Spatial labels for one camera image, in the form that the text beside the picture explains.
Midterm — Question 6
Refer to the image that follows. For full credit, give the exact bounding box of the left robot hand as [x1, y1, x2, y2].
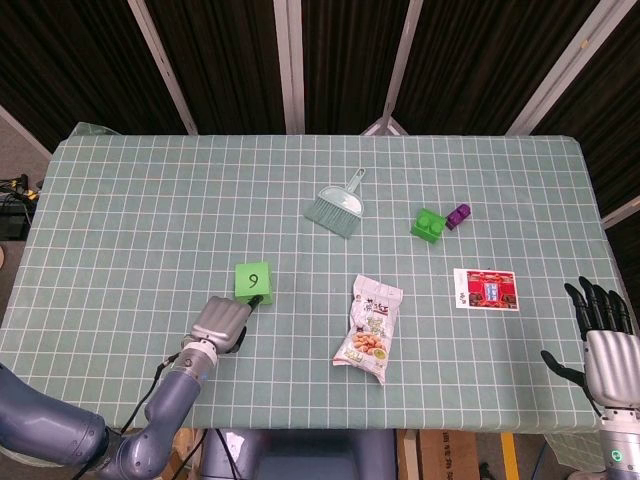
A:
[189, 294, 264, 355]

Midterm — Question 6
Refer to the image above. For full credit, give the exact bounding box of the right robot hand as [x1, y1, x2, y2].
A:
[540, 275, 640, 417]

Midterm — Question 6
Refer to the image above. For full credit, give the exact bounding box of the green numbered cube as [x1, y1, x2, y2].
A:
[234, 260, 274, 307]

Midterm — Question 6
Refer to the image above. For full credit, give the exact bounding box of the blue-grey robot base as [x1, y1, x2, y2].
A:
[202, 428, 399, 480]

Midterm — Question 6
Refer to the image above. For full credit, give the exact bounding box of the green hand brush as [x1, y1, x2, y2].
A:
[303, 168, 367, 240]

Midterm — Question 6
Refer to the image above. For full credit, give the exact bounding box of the green checkered tablecloth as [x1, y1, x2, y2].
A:
[0, 122, 625, 434]

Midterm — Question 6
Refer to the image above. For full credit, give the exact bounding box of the red and white card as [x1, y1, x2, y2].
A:
[453, 268, 519, 312]

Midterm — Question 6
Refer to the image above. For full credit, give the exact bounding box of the peanut snack bag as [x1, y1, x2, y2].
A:
[332, 273, 405, 386]

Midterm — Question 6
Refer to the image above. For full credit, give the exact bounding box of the purple toy building block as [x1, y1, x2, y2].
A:
[445, 203, 473, 231]

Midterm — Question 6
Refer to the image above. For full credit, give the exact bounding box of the cardboard box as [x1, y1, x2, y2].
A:
[417, 429, 481, 480]

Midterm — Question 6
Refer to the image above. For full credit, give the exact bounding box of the green toy building block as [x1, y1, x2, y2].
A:
[410, 208, 448, 246]

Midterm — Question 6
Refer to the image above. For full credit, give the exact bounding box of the black equipment on floor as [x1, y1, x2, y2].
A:
[0, 173, 43, 241]

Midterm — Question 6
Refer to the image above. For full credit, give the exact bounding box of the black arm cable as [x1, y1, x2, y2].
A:
[74, 351, 182, 480]

